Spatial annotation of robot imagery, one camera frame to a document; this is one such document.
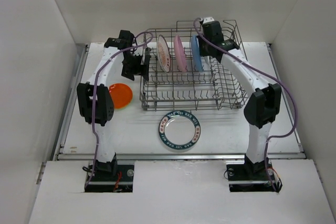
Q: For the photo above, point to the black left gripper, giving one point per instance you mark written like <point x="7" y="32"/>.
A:
<point x="130" y="73"/>

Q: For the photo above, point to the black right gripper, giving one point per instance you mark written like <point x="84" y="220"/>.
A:
<point x="203" y="51"/>

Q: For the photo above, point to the blue plate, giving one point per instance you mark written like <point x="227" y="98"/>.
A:
<point x="196" y="54"/>

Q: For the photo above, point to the white plate orange sunburst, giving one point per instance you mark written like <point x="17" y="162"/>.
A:
<point x="163" y="53"/>

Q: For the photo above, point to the pink plate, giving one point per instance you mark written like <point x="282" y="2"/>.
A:
<point x="180" y="54"/>

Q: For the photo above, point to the white plate teal rim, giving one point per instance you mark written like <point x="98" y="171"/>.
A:
<point x="179" y="130"/>

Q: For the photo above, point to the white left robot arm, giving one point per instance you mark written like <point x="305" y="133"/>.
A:
<point x="94" y="99"/>

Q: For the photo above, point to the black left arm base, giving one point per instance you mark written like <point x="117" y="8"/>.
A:
<point x="121" y="182"/>

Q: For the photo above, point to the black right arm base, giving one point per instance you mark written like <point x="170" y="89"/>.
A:
<point x="240" y="181"/>

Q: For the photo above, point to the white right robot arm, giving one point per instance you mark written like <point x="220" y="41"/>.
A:
<point x="264" y="98"/>

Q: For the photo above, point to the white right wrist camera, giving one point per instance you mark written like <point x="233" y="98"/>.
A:
<point x="206" y="20"/>

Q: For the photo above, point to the grey wire dish rack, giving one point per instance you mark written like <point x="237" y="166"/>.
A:
<point x="213" y="89"/>

